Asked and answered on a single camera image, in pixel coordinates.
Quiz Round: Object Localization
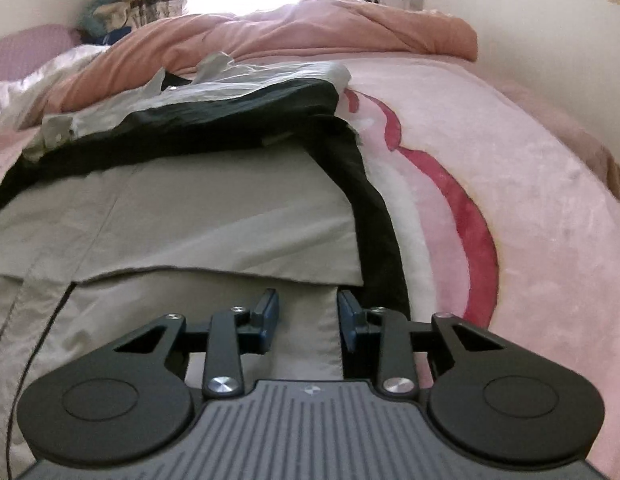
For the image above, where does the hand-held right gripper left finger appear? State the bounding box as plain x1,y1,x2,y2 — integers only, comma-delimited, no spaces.
112,288,282,400

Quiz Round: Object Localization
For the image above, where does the grey and black jacket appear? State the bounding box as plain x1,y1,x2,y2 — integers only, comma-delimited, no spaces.
0,51,412,480

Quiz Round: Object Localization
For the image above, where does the pink pillow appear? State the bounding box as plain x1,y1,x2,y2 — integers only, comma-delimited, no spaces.
0,24,84,82

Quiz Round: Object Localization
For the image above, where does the salmon pink duvet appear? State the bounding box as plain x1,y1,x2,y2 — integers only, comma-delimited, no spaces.
30,0,479,117

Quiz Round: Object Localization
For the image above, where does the pink printed blanket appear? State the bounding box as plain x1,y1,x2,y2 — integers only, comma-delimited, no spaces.
0,55,620,480

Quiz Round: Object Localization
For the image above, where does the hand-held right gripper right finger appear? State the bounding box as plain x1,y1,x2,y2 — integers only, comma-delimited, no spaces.
337,289,508,400

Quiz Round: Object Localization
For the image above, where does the white satin quilt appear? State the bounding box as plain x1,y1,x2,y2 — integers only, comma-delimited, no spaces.
0,44,112,122

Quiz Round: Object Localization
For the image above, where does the blue and beige cloth pile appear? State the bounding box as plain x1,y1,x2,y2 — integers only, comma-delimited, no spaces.
78,0,137,47

